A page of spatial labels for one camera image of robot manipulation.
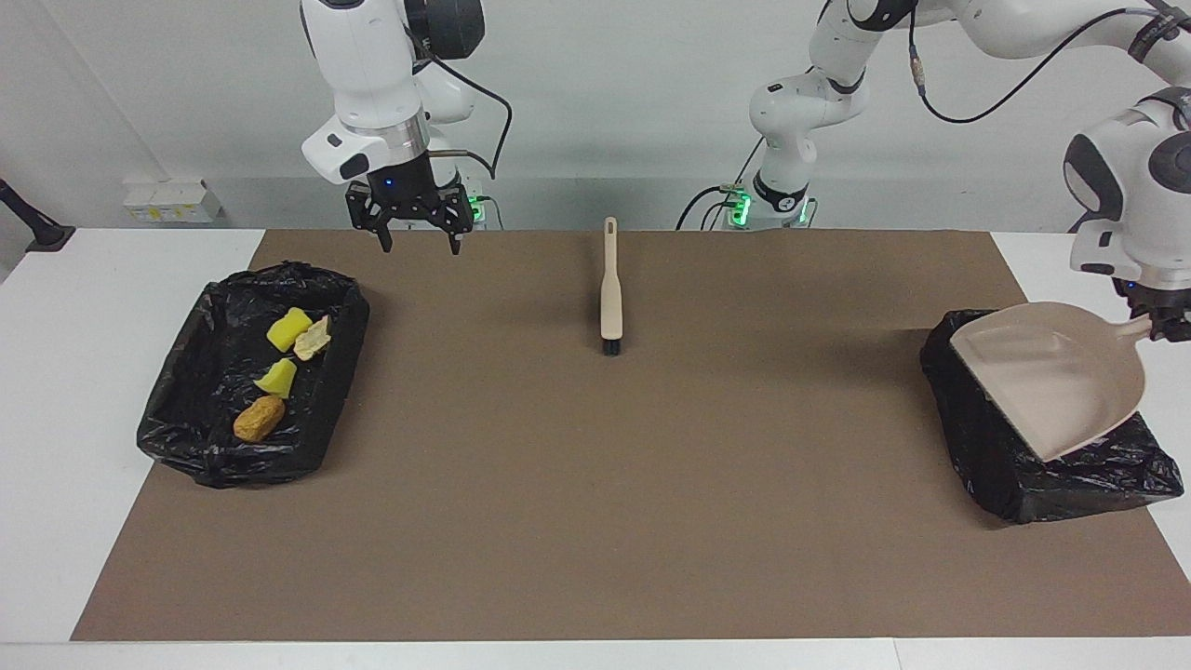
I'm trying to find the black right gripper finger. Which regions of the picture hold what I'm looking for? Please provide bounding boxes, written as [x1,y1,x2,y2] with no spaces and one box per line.
[437,186,476,254]
[349,184,394,254]

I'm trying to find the beige plastic dustpan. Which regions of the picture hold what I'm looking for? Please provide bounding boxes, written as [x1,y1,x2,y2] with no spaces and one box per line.
[949,301,1155,462]

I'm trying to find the pale bread piece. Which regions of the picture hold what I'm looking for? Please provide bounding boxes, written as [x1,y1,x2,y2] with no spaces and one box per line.
[294,315,333,362]

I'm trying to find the square yellow sponge piece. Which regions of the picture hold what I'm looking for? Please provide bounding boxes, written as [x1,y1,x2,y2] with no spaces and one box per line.
[266,307,314,353]

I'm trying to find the beige hand brush black bristles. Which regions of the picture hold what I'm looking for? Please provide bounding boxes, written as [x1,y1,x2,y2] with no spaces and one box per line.
[599,216,626,356]

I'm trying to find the small yellow sponge piece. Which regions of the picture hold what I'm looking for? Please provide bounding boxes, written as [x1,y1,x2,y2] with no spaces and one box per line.
[253,357,299,399]

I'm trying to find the black bag lined bin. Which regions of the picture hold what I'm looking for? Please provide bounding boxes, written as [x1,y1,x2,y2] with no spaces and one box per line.
[136,261,371,489]
[919,308,1185,525]

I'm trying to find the brown bread roll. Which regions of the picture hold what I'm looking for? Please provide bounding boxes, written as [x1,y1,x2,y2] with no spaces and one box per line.
[233,395,286,443]

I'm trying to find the brown paper table mat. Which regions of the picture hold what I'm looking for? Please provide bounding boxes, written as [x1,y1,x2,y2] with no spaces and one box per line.
[72,230,1191,643]

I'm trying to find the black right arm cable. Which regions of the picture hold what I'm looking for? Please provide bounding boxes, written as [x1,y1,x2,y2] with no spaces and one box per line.
[409,28,515,182]

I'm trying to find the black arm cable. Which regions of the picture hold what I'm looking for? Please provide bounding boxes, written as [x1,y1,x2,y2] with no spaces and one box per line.
[907,0,1169,125]
[409,28,515,182]

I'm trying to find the white wall socket box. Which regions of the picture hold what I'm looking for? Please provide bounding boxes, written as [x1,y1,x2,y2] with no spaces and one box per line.
[124,179,224,224]

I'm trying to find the black base cable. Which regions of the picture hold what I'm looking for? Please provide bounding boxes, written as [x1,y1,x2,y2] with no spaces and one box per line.
[676,144,769,231]

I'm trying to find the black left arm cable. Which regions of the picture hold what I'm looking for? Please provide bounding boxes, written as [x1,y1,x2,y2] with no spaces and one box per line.
[907,0,1169,125]

